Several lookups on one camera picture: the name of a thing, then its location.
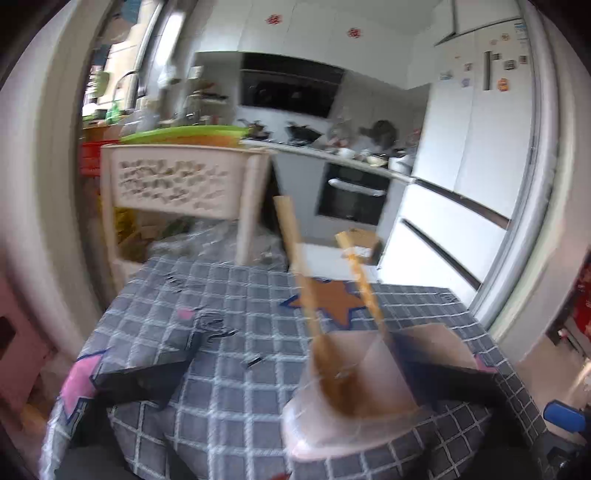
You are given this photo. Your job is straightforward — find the white upper cabinets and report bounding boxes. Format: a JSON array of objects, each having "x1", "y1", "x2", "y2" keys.
[{"x1": 190, "y1": 0, "x2": 438, "y2": 89}]

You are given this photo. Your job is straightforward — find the black built-in oven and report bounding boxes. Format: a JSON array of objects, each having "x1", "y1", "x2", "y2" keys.
[{"x1": 317, "y1": 163, "x2": 391, "y2": 226}]

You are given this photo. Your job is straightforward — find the black range hood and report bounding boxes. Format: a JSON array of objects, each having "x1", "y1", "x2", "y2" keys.
[{"x1": 239, "y1": 53, "x2": 346, "y2": 118}]

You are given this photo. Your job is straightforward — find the grey checked tablecloth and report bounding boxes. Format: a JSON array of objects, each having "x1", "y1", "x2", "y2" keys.
[{"x1": 38, "y1": 255, "x2": 551, "y2": 480}]

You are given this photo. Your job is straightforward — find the cardboard box on floor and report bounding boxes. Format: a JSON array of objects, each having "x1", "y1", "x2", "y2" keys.
[{"x1": 345, "y1": 228, "x2": 384, "y2": 266}]

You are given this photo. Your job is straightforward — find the black kitchen faucet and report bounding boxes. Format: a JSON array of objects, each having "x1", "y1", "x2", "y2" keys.
[{"x1": 112, "y1": 70, "x2": 141, "y2": 110}]

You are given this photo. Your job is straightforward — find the beige flower-cutout storage cart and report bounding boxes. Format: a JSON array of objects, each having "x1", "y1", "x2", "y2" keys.
[{"x1": 100, "y1": 144, "x2": 271, "y2": 290}]

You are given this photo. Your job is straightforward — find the green tray on cart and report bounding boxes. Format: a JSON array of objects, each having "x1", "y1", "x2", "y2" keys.
[{"x1": 119, "y1": 125, "x2": 249, "y2": 148}]

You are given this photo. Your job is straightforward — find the plain bamboo chopstick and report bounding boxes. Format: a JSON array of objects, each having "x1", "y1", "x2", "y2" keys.
[{"x1": 273, "y1": 196, "x2": 359, "y2": 417}]

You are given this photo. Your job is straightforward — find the black wok on stove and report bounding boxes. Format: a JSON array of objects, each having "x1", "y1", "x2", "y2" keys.
[{"x1": 286, "y1": 121, "x2": 322, "y2": 145}]

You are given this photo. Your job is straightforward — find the white refrigerator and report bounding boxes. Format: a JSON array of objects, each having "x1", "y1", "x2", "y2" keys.
[{"x1": 378, "y1": 19, "x2": 533, "y2": 305}]

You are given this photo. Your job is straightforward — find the beige utensil holder caddy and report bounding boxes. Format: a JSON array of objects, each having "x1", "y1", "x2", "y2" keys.
[{"x1": 280, "y1": 322, "x2": 500, "y2": 462}]

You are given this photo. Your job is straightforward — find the white rice cooker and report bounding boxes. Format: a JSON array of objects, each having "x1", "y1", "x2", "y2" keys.
[{"x1": 388, "y1": 154, "x2": 415, "y2": 176}]

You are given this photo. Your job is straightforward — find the red plastic basket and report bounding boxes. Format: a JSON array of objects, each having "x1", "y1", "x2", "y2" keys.
[{"x1": 78, "y1": 140, "x2": 111, "y2": 177}]

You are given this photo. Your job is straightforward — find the pink plastic stool stack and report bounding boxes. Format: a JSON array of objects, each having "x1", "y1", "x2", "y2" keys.
[{"x1": 1, "y1": 274, "x2": 53, "y2": 415}]

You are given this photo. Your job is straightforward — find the clear plastic bag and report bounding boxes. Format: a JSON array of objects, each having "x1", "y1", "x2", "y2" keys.
[{"x1": 146, "y1": 217, "x2": 287, "y2": 271}]

